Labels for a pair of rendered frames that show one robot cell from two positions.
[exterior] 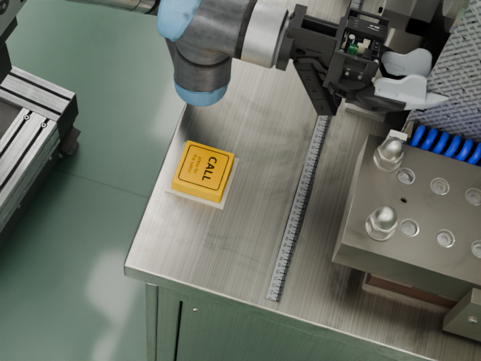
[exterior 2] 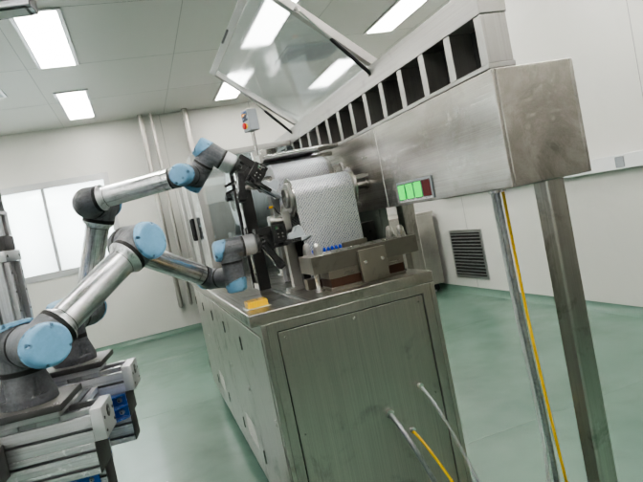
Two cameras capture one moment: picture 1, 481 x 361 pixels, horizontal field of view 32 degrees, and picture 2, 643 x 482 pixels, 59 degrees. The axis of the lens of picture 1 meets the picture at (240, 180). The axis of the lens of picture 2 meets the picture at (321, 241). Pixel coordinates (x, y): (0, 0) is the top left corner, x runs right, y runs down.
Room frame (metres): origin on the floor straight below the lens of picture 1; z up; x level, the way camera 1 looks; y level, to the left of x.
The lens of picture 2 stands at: (-1.37, 0.57, 1.18)
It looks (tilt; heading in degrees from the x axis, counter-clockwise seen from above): 3 degrees down; 337
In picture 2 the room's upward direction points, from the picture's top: 11 degrees counter-clockwise
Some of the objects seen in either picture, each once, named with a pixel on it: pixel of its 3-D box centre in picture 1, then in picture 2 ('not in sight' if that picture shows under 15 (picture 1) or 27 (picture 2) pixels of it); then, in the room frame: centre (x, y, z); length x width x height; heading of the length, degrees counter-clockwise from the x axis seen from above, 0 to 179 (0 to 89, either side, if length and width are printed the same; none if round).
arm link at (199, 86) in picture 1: (199, 55); (232, 276); (0.66, 0.09, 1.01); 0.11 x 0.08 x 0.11; 28
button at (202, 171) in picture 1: (203, 171); (255, 303); (0.54, 0.05, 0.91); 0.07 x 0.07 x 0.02; 84
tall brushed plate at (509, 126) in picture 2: not in sight; (339, 185); (1.28, -0.70, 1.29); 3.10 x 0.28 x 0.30; 174
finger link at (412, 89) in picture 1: (414, 88); (299, 232); (0.60, -0.18, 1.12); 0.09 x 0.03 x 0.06; 83
